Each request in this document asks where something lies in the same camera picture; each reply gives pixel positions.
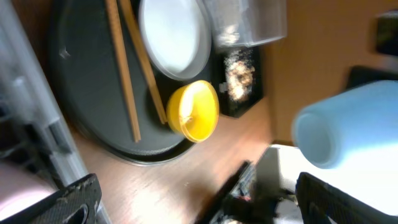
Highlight grey round plate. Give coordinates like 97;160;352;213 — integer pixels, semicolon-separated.
139;0;211;81

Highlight clear plastic bin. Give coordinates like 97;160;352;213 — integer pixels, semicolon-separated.
204;0;287;48

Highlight wooden chopstick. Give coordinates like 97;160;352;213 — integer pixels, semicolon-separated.
119;0;167;124
105;0;141;142

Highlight black rectangular tray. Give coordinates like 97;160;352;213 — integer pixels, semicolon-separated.
211;47;264;118

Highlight food scraps and rice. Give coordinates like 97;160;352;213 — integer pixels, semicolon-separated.
223;49;256;102

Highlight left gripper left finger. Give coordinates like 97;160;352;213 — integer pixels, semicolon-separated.
1;174;102;224

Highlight round black tray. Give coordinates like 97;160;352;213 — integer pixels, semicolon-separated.
48;0;193;164

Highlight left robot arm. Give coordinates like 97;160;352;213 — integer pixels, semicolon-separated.
2;162;397;224

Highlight pink plastic cup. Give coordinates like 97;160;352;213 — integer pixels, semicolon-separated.
0;162;57;221

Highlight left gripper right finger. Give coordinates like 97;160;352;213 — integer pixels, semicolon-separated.
295;172;397;224

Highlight blue plastic cup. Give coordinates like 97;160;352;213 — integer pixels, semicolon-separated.
292;80;397;169

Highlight grey dishwasher rack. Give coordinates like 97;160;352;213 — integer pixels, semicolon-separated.
0;0;109;224

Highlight yellow bowl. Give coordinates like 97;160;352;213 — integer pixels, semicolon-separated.
166;80;220;143

